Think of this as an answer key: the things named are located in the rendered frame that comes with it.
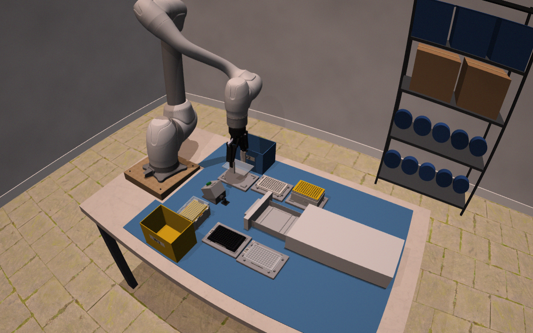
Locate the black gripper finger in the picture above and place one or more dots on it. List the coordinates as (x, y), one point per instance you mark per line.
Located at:
(244, 146)
(231, 153)

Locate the black assay plate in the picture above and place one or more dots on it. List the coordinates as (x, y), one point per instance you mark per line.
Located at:
(226, 238)

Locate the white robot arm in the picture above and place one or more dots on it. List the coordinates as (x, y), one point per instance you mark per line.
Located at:
(165, 134)

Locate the blue bench mat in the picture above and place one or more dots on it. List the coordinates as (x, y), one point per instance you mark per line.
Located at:
(305, 295)

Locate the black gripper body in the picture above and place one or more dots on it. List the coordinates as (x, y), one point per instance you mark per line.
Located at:
(236, 133)

